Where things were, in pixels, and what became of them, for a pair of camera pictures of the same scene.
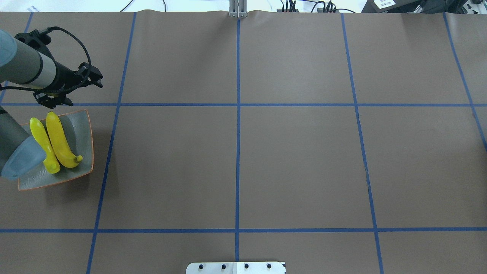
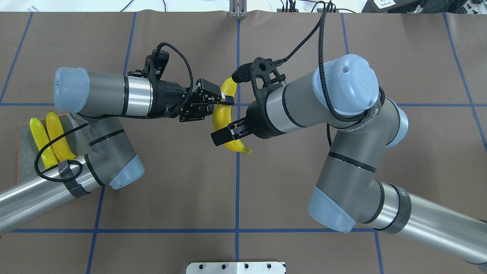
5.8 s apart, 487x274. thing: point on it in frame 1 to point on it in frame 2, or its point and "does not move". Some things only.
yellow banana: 62,152 does not move
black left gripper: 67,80 to 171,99
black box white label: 373,6 does not move
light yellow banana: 51,163 does not move
